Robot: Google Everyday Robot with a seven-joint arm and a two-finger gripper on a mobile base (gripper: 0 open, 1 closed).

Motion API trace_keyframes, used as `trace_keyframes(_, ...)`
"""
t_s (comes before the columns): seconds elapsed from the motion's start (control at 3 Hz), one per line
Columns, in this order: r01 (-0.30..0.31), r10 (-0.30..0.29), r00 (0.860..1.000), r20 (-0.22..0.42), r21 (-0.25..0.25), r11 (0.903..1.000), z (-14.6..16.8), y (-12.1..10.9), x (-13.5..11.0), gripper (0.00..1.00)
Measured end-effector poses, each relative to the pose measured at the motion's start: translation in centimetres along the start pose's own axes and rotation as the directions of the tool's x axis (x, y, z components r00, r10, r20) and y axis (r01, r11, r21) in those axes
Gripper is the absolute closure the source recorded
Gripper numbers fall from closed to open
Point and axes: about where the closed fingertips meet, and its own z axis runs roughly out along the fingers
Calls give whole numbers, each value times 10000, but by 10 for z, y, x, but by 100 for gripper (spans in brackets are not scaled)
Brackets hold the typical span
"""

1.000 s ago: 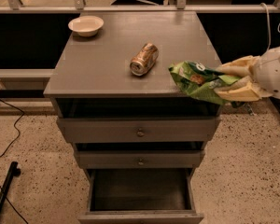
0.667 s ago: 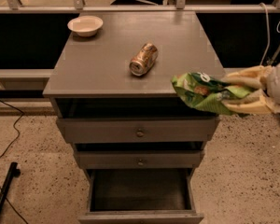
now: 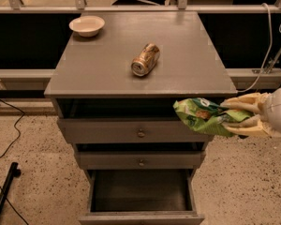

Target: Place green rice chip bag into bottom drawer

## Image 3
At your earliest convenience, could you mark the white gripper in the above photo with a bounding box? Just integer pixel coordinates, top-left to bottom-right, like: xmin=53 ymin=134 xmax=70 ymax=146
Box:
xmin=221 ymin=88 xmax=281 ymax=138

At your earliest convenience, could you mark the green rice chip bag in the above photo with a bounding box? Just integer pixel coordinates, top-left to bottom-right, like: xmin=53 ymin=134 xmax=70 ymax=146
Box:
xmin=173 ymin=97 xmax=253 ymax=137

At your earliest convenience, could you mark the middle grey drawer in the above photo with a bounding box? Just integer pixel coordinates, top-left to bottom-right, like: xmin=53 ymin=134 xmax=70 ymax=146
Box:
xmin=74 ymin=151 xmax=206 ymax=170

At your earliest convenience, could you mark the grey drawer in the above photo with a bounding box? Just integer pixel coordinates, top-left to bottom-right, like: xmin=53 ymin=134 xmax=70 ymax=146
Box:
xmin=79 ymin=170 xmax=204 ymax=225
xmin=57 ymin=119 xmax=214 ymax=143
xmin=74 ymin=151 xmax=206 ymax=170

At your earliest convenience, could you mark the grey wooden drawer cabinet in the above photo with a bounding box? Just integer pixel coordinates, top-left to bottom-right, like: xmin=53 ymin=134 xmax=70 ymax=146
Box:
xmin=43 ymin=10 xmax=238 ymax=225

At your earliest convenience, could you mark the bottom grey drawer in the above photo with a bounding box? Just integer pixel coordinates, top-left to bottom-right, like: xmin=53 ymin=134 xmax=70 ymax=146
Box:
xmin=79 ymin=170 xmax=204 ymax=225

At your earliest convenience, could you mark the top grey drawer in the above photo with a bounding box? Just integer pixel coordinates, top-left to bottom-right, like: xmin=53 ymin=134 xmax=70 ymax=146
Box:
xmin=57 ymin=119 xmax=214 ymax=143

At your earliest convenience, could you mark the gold soda can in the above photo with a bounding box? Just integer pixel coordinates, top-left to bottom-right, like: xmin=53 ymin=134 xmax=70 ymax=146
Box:
xmin=131 ymin=43 xmax=160 ymax=77

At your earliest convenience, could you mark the white bowl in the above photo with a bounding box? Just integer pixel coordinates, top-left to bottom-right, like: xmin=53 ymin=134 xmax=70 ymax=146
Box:
xmin=69 ymin=16 xmax=105 ymax=38

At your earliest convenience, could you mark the black stand leg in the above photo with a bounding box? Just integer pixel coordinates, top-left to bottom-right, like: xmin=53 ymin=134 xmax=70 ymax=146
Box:
xmin=0 ymin=162 xmax=21 ymax=215

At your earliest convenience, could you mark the white cable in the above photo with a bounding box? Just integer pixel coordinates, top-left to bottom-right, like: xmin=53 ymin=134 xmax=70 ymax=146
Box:
xmin=237 ymin=2 xmax=281 ymax=94

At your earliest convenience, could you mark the black floor cable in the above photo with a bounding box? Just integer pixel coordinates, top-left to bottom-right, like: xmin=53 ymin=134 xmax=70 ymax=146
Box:
xmin=0 ymin=89 xmax=26 ymax=159

